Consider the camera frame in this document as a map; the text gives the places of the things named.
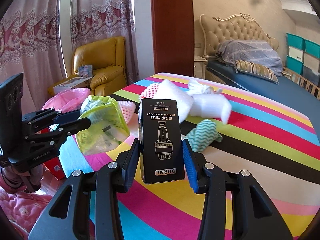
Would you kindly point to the red-brown wooden door frame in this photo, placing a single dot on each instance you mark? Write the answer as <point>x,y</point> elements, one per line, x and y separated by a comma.
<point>173,36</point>

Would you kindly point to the crumpled white tissue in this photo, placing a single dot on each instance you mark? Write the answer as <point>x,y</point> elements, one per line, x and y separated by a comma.
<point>197,88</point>

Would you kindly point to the white foam sheet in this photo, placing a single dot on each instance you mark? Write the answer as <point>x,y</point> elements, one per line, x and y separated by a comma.
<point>168,90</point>
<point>211,106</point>

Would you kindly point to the small blue picture book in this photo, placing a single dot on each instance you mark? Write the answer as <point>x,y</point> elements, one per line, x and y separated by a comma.
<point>85,71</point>

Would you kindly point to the black DORMI product box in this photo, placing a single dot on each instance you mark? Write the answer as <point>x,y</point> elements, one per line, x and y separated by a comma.
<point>161,157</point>

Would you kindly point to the pink foam fruit net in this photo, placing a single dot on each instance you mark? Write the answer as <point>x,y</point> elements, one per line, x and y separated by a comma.
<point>128,109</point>

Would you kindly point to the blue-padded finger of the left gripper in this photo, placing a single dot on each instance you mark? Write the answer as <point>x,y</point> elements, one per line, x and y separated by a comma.
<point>67,117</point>

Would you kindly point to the colourful striped bedspread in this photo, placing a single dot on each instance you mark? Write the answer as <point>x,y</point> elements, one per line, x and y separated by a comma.
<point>277,144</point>

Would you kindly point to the red cardboard box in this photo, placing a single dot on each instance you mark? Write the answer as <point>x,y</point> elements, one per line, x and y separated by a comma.
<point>55,168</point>

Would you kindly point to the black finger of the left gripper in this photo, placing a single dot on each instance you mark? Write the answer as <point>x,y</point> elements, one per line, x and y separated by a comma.
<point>73,127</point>

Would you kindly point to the pink quilted sleeve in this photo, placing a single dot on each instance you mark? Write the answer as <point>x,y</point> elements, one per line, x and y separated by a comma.
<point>22,209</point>

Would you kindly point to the wooden crib rail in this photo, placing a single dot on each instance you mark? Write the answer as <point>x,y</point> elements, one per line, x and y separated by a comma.
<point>302,82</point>

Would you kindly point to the pink lace curtain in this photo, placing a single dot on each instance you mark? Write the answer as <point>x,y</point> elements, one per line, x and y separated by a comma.
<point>39,39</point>

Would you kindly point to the pink trash bag bin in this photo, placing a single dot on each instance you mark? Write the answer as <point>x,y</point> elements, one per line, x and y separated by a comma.
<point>68,100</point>

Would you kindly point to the striped cylindrical bolster pillow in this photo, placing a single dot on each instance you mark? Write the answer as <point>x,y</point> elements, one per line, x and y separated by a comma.
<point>255,70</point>

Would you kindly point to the white bedside table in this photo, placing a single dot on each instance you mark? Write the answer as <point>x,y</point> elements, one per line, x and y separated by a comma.
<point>200,65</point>

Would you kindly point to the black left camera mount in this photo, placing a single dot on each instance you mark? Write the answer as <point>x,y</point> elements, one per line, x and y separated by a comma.
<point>10,112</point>

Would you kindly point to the red-white foam fruit net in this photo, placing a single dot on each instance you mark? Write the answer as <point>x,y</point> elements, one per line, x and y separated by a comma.
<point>149,92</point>

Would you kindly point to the person's left hand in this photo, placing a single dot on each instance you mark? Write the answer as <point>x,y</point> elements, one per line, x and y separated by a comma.
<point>12,181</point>

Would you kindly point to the green wavy patterned cloth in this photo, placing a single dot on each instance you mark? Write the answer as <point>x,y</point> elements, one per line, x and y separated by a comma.
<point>203,135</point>

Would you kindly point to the yellow leather armchair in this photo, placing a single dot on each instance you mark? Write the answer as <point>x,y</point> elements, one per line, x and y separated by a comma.
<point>108,60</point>

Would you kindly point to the yellow-green plastic bag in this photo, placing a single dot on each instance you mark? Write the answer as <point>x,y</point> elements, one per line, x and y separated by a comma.
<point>108,127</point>

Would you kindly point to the beige tufted bed headboard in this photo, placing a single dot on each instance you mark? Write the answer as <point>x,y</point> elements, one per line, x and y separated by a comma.
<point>236,27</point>

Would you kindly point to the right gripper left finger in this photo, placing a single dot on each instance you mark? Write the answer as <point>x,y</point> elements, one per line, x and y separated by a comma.
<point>67,214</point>

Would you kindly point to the grey patterned pillow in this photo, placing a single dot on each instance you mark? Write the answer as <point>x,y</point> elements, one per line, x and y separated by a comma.
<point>255,51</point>

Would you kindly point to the teal storage bins stack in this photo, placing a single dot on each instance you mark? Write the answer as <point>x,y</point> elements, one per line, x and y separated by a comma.
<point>303,57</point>

